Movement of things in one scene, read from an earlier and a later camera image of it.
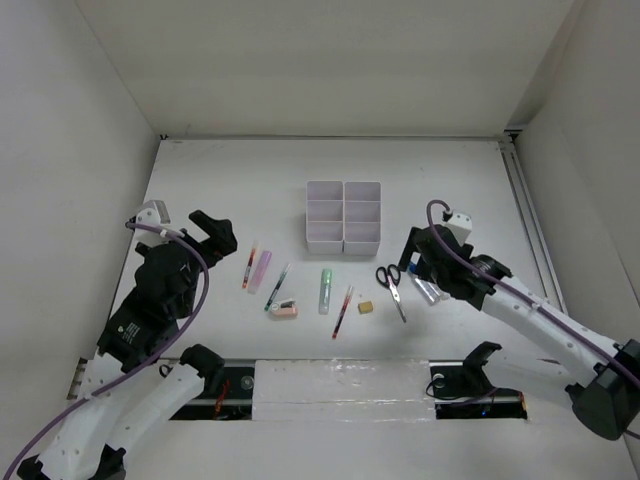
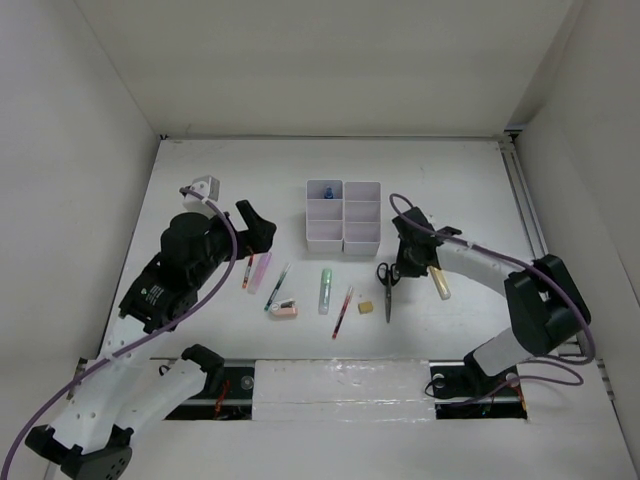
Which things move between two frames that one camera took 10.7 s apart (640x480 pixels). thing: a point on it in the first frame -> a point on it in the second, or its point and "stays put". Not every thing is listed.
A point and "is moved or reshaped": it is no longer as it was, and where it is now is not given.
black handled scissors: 390,277 is moved or reshaped
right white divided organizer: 362,218 stays put
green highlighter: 325,291 stays put
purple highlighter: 259,271 stays put
